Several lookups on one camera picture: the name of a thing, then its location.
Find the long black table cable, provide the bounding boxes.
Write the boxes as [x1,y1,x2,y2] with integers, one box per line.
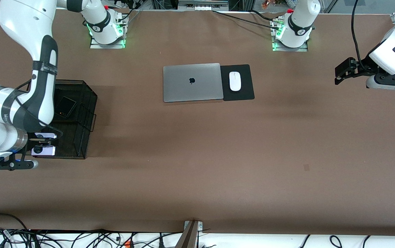
[212,10,280,29]

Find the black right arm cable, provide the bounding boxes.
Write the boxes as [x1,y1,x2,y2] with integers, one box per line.
[13,79,64,137]

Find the silver closed laptop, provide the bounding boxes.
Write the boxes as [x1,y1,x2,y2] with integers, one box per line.
[163,63,224,103]

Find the white computer mouse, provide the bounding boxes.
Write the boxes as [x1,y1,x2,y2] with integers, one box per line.
[229,71,241,92]

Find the short black table cable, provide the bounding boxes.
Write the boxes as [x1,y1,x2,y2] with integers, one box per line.
[250,10,281,20]

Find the grey power strip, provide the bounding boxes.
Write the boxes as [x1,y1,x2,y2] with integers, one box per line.
[178,0,229,11]

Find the black wire mesh organizer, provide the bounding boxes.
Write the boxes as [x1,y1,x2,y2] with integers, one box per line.
[17,79,98,159]

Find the thick black floor cable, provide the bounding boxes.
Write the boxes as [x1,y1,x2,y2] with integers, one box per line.
[0,213,30,231]

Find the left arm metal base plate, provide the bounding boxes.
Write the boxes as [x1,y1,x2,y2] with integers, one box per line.
[270,17,309,52]

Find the lavender flip phone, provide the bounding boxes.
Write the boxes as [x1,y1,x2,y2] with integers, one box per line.
[31,132,57,156]

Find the black mouse pad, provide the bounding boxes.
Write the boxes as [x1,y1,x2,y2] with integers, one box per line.
[220,64,255,102]

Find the grey metal table bracket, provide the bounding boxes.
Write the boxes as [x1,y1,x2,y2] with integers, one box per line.
[175,220,204,248]

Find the black flip phone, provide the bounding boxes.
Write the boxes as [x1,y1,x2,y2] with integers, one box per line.
[54,96,77,118]

